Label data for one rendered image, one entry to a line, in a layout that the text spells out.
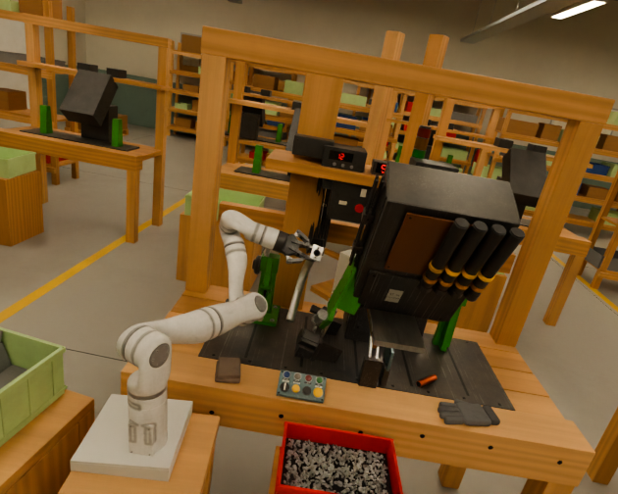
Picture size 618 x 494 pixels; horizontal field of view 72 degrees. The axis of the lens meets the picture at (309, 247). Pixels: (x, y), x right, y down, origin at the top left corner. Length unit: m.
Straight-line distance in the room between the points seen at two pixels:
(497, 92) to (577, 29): 10.71
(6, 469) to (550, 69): 11.98
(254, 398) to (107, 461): 0.43
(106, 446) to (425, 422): 0.91
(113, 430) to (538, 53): 11.68
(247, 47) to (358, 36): 9.78
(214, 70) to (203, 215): 0.56
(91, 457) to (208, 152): 1.09
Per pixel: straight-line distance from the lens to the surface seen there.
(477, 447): 1.58
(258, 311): 1.36
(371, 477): 1.29
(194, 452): 1.31
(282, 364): 1.54
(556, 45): 12.28
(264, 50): 1.69
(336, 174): 1.58
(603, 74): 12.73
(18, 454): 1.46
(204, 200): 1.80
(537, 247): 1.97
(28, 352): 1.61
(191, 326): 1.18
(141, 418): 1.17
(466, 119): 11.05
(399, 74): 1.69
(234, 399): 1.43
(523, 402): 1.81
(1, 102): 6.99
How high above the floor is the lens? 1.81
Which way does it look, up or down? 21 degrees down
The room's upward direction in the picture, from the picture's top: 10 degrees clockwise
